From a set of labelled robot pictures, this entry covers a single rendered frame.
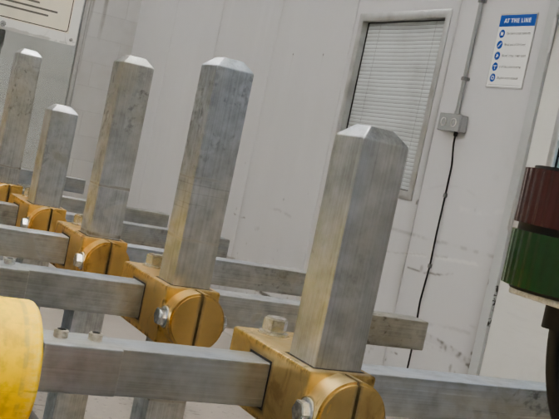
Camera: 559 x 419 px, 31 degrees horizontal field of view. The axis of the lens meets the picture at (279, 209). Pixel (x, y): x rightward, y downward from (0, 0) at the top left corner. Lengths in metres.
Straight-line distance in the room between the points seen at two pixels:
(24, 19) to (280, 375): 2.30
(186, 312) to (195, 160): 0.13
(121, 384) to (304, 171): 5.57
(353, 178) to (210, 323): 0.27
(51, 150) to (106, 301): 0.47
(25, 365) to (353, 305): 0.20
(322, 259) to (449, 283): 4.21
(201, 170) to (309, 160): 5.30
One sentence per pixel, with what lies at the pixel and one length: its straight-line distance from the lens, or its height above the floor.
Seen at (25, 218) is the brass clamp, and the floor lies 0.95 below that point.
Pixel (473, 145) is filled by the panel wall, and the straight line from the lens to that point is 4.87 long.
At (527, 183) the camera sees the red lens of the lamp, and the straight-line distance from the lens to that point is 0.41.
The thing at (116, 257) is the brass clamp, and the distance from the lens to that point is 1.08.
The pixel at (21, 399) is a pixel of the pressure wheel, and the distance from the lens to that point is 0.60.
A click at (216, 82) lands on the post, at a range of 0.85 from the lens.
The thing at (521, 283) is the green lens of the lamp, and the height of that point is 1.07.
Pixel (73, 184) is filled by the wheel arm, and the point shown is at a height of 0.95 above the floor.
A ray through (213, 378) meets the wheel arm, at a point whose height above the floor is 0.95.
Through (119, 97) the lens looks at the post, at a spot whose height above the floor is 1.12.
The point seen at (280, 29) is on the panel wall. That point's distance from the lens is 6.88.
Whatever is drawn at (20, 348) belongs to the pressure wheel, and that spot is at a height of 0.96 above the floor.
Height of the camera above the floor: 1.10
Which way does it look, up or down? 3 degrees down
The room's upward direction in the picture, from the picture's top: 12 degrees clockwise
